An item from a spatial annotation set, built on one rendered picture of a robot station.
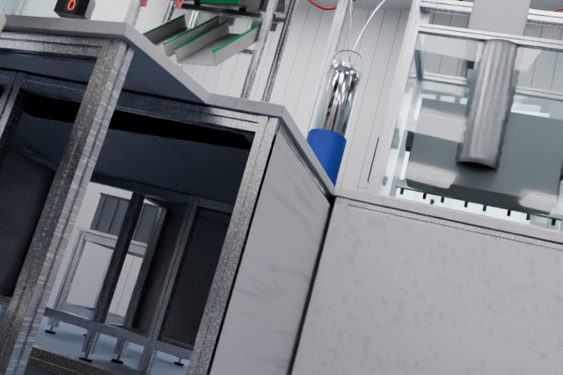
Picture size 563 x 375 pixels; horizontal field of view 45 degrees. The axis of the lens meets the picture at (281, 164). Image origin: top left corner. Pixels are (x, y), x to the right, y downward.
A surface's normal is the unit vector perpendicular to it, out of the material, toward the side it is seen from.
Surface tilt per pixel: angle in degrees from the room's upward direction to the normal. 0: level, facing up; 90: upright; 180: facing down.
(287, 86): 90
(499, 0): 90
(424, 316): 90
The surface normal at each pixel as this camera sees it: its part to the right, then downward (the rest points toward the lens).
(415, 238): -0.23, -0.29
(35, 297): 0.89, 0.15
